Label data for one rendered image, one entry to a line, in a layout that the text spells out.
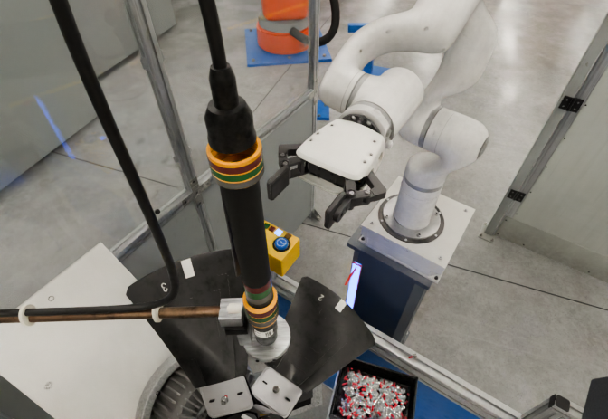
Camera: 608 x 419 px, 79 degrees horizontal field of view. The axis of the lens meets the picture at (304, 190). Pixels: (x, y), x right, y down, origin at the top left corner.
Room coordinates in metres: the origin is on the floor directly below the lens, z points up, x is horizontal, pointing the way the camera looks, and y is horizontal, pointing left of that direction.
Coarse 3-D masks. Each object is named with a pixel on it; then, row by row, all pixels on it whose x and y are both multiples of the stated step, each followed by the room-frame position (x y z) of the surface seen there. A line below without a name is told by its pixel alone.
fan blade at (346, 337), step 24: (312, 288) 0.45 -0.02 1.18; (288, 312) 0.39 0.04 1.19; (312, 312) 0.40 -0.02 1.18; (336, 312) 0.40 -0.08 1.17; (312, 336) 0.34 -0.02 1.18; (336, 336) 0.35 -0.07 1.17; (360, 336) 0.36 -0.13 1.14; (288, 360) 0.29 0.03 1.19; (312, 360) 0.29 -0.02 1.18; (336, 360) 0.29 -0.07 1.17; (312, 384) 0.24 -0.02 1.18
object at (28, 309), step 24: (72, 24) 0.22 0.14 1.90; (216, 24) 0.22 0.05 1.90; (72, 48) 0.22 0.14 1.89; (216, 48) 0.22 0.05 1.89; (96, 96) 0.22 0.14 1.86; (120, 144) 0.22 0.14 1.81; (144, 192) 0.22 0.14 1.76; (144, 216) 0.22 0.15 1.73; (168, 264) 0.22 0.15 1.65; (0, 312) 0.22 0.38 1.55; (24, 312) 0.22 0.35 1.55; (48, 312) 0.22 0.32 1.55; (72, 312) 0.22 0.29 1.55; (96, 312) 0.22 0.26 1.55
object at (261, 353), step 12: (228, 300) 0.24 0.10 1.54; (240, 300) 0.24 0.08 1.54; (228, 324) 0.21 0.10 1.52; (240, 324) 0.21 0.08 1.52; (240, 336) 0.21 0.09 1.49; (252, 336) 0.23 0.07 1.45; (288, 336) 0.23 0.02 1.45; (252, 348) 0.21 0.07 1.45; (264, 348) 0.21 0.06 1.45; (276, 348) 0.21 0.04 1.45; (264, 360) 0.19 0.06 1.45
